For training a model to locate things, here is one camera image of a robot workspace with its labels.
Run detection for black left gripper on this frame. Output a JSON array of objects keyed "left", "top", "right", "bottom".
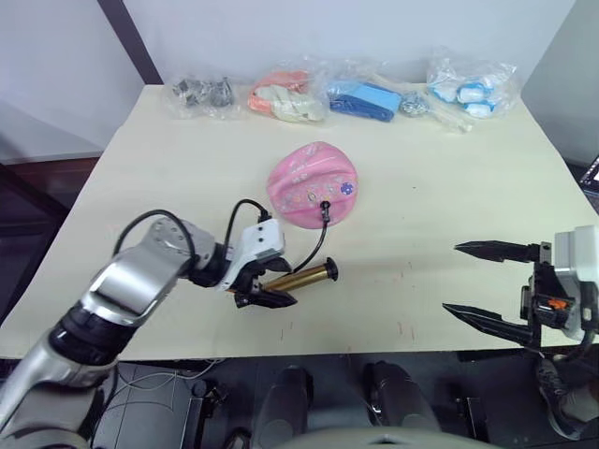
[{"left": 223, "top": 255, "right": 300, "bottom": 311}]

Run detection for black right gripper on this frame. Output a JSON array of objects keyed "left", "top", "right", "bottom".
[{"left": 441, "top": 239, "right": 585, "bottom": 348}]

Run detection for gold hand pump with hose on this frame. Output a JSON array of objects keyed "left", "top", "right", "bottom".
[{"left": 261, "top": 199, "right": 340, "bottom": 294}]

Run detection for pink deflated ball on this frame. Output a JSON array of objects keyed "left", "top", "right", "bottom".
[{"left": 266, "top": 141, "right": 361, "bottom": 231}]

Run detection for dark rounded shape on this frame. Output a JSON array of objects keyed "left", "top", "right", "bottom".
[
  {"left": 363, "top": 360, "right": 442, "bottom": 434},
  {"left": 257, "top": 366, "right": 314, "bottom": 449}
]

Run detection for grey sneaker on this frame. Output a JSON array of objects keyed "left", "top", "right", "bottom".
[{"left": 534, "top": 354, "right": 599, "bottom": 442}]

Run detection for laptop computer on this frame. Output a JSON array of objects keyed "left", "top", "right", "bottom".
[{"left": 578, "top": 156, "right": 599, "bottom": 189}]

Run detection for white sticks in plastic wrap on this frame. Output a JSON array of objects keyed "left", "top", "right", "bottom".
[{"left": 429, "top": 103, "right": 477, "bottom": 136}]

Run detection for plastic bag of orange items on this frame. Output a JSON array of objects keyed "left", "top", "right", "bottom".
[{"left": 244, "top": 56, "right": 329, "bottom": 125}]

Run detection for plastic bag of white-blue items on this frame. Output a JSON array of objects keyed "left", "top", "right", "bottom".
[{"left": 425, "top": 45, "right": 521, "bottom": 123}]

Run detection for silver metal scrubber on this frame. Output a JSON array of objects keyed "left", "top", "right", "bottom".
[{"left": 399, "top": 91, "right": 432, "bottom": 117}]

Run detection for plastic bag of dark parts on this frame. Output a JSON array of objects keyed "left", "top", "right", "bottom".
[{"left": 160, "top": 73, "right": 245, "bottom": 121}]

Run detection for plastic bag of blue items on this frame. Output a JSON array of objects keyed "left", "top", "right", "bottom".
[{"left": 322, "top": 59, "right": 404, "bottom": 125}]

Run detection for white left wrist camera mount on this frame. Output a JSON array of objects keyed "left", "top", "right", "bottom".
[{"left": 218, "top": 219, "right": 286, "bottom": 294}]

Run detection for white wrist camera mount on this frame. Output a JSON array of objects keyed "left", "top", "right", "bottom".
[
  {"left": 553, "top": 224, "right": 599, "bottom": 339},
  {"left": 218, "top": 219, "right": 286, "bottom": 294}
]

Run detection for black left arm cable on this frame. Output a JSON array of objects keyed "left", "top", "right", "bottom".
[{"left": 114, "top": 199, "right": 273, "bottom": 264}]

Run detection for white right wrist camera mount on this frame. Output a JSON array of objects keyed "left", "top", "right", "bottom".
[{"left": 553, "top": 224, "right": 599, "bottom": 339}]

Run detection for grey equipment with white wires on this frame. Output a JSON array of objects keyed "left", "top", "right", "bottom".
[{"left": 91, "top": 359, "right": 224, "bottom": 449}]

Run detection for black diagonal post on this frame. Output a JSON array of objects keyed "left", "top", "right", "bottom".
[{"left": 96, "top": 0, "right": 165, "bottom": 86}]

